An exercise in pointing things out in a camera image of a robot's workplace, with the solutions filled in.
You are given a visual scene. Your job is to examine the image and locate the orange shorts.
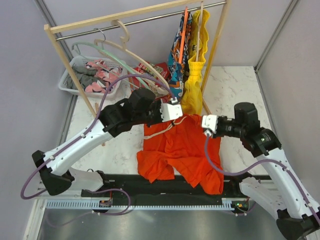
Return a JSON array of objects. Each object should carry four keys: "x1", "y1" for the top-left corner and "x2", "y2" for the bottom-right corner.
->
[{"x1": 136, "y1": 114, "x2": 224, "y2": 195}]

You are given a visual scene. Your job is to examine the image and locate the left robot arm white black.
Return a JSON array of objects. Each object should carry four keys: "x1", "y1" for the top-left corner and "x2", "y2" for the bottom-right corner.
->
[{"x1": 32, "y1": 88, "x2": 168, "y2": 197}]

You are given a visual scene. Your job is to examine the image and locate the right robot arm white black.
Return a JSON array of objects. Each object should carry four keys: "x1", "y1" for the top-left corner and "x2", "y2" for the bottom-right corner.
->
[{"x1": 201, "y1": 102, "x2": 320, "y2": 240}]

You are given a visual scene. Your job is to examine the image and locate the yellow shorts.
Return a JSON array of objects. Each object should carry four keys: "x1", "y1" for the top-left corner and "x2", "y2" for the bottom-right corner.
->
[{"x1": 181, "y1": 9, "x2": 210, "y2": 115}]

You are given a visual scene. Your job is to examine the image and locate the colourful patterned shorts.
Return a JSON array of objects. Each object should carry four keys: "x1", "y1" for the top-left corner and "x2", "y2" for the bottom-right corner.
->
[{"x1": 167, "y1": 12, "x2": 193, "y2": 101}]

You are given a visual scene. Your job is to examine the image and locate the light wooden hanger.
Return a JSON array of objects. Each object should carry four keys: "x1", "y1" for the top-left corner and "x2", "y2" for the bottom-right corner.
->
[{"x1": 93, "y1": 19, "x2": 169, "y2": 88}]

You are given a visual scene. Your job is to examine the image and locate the mint green plastic hanger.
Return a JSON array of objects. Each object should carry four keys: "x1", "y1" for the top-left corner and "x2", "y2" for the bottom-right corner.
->
[{"x1": 71, "y1": 41, "x2": 138, "y2": 75}]

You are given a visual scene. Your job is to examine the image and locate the orange plastic hanger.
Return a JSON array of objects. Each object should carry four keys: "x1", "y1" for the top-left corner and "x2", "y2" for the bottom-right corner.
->
[{"x1": 178, "y1": 6, "x2": 188, "y2": 64}]

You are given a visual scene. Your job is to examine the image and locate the wooden hanger with yellow shorts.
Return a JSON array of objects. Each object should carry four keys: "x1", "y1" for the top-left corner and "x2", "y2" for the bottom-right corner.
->
[{"x1": 196, "y1": 1, "x2": 204, "y2": 62}]

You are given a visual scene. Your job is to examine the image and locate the small illustrated booklet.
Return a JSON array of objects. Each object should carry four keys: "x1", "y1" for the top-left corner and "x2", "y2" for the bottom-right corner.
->
[{"x1": 149, "y1": 82, "x2": 169, "y2": 97}]

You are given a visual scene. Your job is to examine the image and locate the large red book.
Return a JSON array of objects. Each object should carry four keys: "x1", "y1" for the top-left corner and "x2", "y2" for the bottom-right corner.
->
[{"x1": 129, "y1": 62, "x2": 170, "y2": 98}]

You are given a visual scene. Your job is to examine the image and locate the white plastic laundry basket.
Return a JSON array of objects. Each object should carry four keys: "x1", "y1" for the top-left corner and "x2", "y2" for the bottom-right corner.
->
[{"x1": 58, "y1": 56, "x2": 127, "y2": 99}]

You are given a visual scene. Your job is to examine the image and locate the grey garment in basket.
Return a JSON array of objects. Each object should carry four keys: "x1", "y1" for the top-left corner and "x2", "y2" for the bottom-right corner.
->
[{"x1": 72, "y1": 66, "x2": 98, "y2": 89}]

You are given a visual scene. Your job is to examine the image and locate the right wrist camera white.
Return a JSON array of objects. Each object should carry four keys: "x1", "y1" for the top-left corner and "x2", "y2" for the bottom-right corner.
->
[{"x1": 201, "y1": 114, "x2": 219, "y2": 137}]

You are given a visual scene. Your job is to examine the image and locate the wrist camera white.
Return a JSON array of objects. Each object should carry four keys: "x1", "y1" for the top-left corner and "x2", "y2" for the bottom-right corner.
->
[
  {"x1": 201, "y1": 114, "x2": 219, "y2": 137},
  {"x1": 160, "y1": 97, "x2": 183, "y2": 122}
]

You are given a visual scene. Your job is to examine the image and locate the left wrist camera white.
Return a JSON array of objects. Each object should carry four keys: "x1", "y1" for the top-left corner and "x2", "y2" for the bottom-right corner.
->
[{"x1": 160, "y1": 97, "x2": 183, "y2": 122}]

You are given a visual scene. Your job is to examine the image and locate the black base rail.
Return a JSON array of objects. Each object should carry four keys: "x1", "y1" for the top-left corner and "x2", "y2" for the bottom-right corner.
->
[{"x1": 79, "y1": 174, "x2": 275, "y2": 207}]

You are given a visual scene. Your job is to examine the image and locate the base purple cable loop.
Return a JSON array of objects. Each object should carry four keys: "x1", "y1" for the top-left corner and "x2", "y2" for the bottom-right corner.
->
[{"x1": 44, "y1": 187, "x2": 132, "y2": 228}]

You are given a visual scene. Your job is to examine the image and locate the white slotted cable duct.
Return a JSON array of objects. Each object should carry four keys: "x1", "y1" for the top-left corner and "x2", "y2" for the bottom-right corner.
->
[{"x1": 45, "y1": 199, "x2": 235, "y2": 211}]

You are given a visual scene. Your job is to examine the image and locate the metal hanging rail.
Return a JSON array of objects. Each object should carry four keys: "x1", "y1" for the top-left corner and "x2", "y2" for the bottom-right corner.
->
[{"x1": 56, "y1": 0, "x2": 227, "y2": 42}]

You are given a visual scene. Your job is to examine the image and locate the wooden clothes rack frame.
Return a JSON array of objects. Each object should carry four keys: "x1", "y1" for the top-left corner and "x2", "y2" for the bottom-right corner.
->
[{"x1": 44, "y1": 0, "x2": 231, "y2": 117}]

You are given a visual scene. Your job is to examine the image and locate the aluminium corner post left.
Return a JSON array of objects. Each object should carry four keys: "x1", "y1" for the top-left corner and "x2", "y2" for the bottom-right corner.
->
[{"x1": 34, "y1": 0, "x2": 78, "y2": 145}]

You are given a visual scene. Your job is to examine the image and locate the aluminium corner post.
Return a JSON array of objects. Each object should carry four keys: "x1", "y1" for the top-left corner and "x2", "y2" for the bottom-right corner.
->
[
  {"x1": 253, "y1": 0, "x2": 300, "y2": 74},
  {"x1": 34, "y1": 0, "x2": 78, "y2": 145}
]

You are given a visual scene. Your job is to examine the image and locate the aluminium corner post right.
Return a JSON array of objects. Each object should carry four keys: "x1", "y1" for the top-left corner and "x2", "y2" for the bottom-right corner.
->
[{"x1": 253, "y1": 0, "x2": 300, "y2": 74}]

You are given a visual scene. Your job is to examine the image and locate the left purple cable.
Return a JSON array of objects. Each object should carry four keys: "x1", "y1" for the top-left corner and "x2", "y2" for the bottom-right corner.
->
[{"x1": 20, "y1": 74, "x2": 177, "y2": 200}]

